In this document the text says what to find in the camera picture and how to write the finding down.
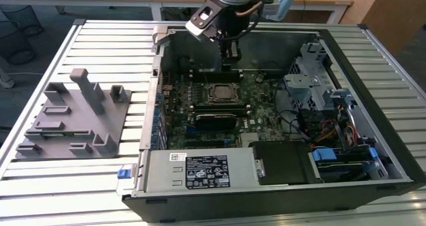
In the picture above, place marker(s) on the silver square CPU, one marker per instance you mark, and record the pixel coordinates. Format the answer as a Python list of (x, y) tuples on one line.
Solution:
[(224, 92)]

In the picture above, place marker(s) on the CPU socket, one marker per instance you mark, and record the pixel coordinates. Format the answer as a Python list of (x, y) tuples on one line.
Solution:
[(209, 101)]

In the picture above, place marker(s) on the black RAM slot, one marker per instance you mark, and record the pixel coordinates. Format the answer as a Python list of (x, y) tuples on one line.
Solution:
[(219, 112), (216, 78), (219, 107), (205, 72)]

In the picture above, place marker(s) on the round silver coin battery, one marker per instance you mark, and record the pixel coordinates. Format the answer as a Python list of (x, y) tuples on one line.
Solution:
[(259, 79)]

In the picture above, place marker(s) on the silver metal drive cage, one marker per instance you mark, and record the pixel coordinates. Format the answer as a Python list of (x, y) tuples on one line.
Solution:
[(299, 86)]

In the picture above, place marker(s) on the green motherboard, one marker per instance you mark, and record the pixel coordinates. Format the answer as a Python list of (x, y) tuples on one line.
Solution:
[(263, 116)]

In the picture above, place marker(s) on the small black graphics card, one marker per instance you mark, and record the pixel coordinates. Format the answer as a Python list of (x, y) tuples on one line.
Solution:
[(216, 122)]

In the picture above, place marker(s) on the silver chipset heatsink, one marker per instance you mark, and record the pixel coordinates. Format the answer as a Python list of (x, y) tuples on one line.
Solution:
[(250, 138)]

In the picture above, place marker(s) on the wooden cabinet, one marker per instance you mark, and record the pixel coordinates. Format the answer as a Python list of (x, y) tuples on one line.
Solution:
[(392, 16)]

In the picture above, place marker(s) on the hard disk in blue carrier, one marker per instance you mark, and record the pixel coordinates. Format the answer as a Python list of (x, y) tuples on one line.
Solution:
[(324, 155)]

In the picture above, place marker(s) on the silver power supply unit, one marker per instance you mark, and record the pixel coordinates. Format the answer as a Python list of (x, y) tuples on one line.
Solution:
[(159, 166)]

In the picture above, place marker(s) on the grey plastic parts rack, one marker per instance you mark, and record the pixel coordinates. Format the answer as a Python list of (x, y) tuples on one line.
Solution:
[(76, 126)]

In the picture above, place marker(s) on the black mesh waste bin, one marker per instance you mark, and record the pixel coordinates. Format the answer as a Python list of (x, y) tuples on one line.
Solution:
[(14, 46), (24, 17)]

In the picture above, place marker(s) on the green RAM stick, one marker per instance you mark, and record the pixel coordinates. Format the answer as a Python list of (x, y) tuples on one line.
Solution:
[(71, 133)]

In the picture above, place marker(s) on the blue release latch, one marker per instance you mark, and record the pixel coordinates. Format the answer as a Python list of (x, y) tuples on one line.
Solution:
[(123, 174)]

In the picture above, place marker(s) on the white stand foot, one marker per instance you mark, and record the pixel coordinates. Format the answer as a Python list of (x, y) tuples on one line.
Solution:
[(6, 82)]

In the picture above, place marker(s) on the black open PC case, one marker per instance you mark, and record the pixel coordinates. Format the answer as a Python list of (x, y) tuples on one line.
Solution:
[(232, 206)]

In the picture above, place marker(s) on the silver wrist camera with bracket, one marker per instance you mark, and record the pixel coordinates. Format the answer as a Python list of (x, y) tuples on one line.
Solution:
[(196, 29)]

